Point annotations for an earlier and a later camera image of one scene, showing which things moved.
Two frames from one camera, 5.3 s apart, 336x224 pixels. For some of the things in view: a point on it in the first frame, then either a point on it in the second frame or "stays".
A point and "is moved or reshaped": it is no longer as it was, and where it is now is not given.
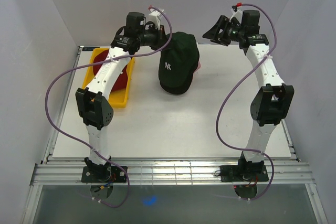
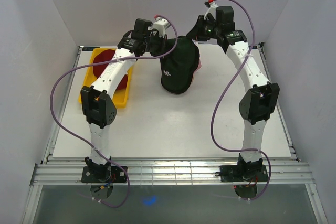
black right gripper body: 231,33 to 210,29
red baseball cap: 122,82 stays
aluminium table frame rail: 169,172 stays
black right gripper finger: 216,31 to 197,32
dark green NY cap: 178,63 is moved or reshaped
